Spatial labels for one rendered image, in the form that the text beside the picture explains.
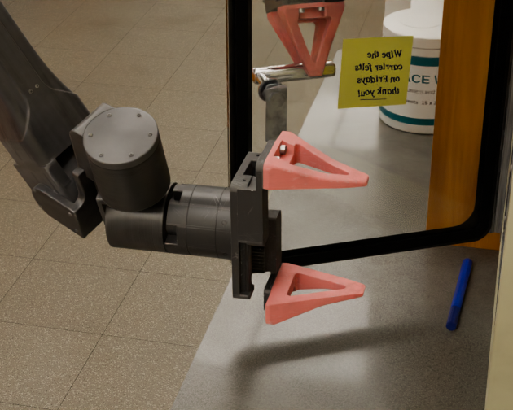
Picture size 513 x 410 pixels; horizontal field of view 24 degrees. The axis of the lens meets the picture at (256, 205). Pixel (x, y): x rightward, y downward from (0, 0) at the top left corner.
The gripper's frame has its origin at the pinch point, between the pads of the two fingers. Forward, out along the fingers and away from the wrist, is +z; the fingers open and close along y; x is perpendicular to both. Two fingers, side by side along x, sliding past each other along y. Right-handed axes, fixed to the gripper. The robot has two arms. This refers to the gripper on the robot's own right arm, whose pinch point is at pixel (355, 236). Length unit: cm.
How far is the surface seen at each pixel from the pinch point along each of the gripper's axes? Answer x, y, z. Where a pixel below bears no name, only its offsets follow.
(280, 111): 26.9, -1.6, -11.7
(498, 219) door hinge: 41.8, -19.0, 10.4
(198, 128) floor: 272, -115, -93
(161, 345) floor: 148, -117, -68
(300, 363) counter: 19.3, -26.3, -8.1
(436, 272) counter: 40.6, -26.1, 3.8
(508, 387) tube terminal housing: 10.1, -19.6, 12.9
